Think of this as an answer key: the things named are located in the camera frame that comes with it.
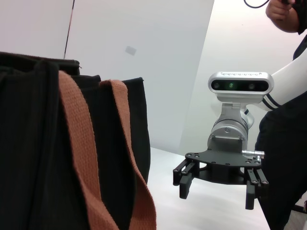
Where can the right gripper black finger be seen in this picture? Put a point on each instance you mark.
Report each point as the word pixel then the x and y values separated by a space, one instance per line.
pixel 250 191
pixel 184 184

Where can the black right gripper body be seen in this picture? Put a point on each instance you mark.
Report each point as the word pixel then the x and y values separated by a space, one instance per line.
pixel 223 167

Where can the bare hand of person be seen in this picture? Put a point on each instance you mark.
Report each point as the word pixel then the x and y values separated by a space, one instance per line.
pixel 278 10

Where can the person in black clothes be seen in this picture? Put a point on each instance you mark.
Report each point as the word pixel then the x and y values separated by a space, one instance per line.
pixel 283 155

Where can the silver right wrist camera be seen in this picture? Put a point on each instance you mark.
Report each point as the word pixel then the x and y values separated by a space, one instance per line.
pixel 239 85

